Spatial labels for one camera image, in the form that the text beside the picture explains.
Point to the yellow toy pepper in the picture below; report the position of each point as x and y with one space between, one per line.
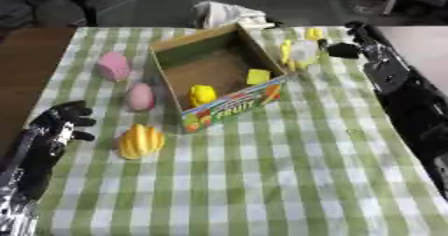
202 95

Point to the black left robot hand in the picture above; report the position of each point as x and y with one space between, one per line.
60 118

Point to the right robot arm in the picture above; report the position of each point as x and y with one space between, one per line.
411 103

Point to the pink egg-shaped toy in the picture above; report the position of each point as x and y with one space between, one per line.
140 97

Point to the yellow toy banana bunch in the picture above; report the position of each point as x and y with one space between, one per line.
140 142

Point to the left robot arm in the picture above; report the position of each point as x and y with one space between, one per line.
26 173

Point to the yellow square block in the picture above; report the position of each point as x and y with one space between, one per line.
258 76

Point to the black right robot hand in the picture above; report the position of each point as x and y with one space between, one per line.
345 50

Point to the black chair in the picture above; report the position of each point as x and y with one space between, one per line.
41 0

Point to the white crumpled bag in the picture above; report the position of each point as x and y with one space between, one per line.
224 14

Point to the white and yellow soft toy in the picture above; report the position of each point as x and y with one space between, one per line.
303 52

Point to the tan cardboard box printed front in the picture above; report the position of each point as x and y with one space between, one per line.
201 68

